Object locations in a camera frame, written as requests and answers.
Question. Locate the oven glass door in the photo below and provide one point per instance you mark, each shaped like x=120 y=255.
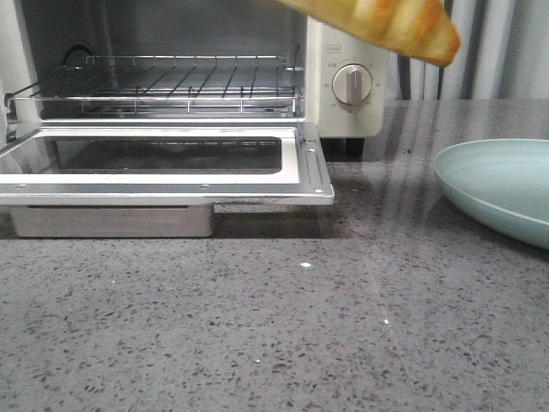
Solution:
x=138 y=163

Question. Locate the golden croissant bread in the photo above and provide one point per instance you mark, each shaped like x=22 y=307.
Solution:
x=420 y=29

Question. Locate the lower oven knob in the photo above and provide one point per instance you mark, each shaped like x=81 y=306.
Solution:
x=352 y=84

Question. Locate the white Toshiba toaster oven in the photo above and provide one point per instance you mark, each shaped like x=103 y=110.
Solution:
x=40 y=36

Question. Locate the light green plate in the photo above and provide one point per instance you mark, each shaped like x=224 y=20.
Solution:
x=501 y=183

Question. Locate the grey curtain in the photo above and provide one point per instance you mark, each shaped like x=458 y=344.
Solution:
x=503 y=55

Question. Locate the wire oven rack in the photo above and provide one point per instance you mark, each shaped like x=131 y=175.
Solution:
x=166 y=86

